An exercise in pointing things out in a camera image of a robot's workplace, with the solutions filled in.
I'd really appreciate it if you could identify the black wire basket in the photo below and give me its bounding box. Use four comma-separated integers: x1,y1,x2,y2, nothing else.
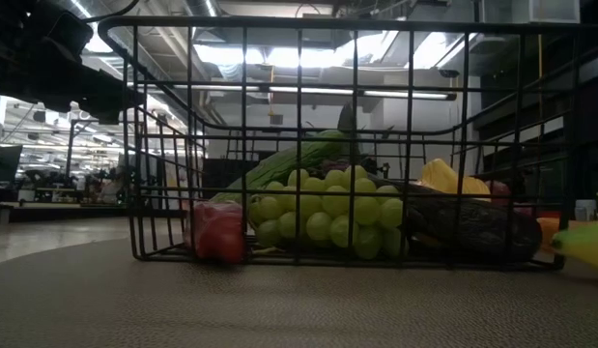
96,15,598,273

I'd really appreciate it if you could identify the ceiling tube light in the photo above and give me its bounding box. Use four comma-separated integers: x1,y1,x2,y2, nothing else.
128,80,458,102

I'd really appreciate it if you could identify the round grey placemat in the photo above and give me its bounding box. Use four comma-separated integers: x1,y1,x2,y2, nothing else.
0,235,598,348

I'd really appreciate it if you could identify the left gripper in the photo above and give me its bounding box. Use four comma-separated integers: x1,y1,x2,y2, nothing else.
17,10,146,126

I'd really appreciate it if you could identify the green grape bunch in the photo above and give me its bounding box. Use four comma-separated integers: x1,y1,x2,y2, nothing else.
246,164,407,261

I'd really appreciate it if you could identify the long yellow pepper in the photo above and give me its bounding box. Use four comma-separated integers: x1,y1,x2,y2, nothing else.
416,158,493,203

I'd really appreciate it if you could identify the long ribbed red pepper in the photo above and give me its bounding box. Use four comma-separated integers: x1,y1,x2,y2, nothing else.
184,200,247,266

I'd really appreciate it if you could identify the dark purple eggplant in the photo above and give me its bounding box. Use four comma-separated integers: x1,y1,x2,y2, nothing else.
368,174,545,265

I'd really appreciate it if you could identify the green snake plant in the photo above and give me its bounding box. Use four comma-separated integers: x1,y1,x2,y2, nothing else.
335,100,396,141

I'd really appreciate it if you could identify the black cabinet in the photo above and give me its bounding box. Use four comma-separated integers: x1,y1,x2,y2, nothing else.
201,158,262,194

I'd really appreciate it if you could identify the green cucumber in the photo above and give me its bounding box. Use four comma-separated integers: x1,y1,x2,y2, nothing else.
210,129,352,205

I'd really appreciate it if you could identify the dark monitor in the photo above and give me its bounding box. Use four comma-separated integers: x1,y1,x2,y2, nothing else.
0,144,23,184

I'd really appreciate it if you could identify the slender red chili pepper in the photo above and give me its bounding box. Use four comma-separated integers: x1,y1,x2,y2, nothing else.
515,205,561,219

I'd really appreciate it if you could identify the yellow banana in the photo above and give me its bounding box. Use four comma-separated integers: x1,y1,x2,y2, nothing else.
551,219,598,272

